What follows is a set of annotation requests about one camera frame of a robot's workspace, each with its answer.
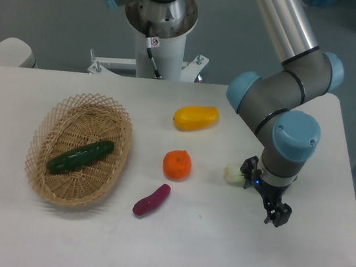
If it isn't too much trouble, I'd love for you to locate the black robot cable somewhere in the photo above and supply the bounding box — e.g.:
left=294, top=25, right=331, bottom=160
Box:
left=139, top=19, right=170, bottom=80

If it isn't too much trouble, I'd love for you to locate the white green cabbage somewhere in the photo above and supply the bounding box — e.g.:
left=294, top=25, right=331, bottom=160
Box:
left=223, top=164, right=245, bottom=183

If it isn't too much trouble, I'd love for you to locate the white chair back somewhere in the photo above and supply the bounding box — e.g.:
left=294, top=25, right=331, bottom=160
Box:
left=0, top=37, right=38, bottom=68

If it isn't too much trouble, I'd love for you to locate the orange tangerine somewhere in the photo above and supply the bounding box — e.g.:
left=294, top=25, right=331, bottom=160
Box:
left=162, top=150, right=192, bottom=181

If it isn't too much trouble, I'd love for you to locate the woven wicker basket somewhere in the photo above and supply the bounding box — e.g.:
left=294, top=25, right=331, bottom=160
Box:
left=25, top=93, right=133, bottom=207

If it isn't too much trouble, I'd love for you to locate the purple sweet potato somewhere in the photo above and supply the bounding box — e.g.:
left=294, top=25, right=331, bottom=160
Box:
left=132, top=183, right=171, bottom=216

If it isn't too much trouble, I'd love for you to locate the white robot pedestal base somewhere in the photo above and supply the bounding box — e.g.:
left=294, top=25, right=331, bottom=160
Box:
left=87, top=0, right=209, bottom=83

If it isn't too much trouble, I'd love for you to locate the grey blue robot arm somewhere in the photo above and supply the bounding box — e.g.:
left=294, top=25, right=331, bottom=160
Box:
left=104, top=0, right=344, bottom=227

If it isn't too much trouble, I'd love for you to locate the green cucumber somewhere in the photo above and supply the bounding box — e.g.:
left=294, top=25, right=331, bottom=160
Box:
left=46, top=140, right=115, bottom=175

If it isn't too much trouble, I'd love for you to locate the yellow papaya fruit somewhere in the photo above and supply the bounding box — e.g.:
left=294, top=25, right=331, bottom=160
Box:
left=173, top=105, right=219, bottom=131

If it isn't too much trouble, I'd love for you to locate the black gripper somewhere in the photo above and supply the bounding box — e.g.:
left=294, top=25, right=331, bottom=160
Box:
left=240, top=156, right=297, bottom=227

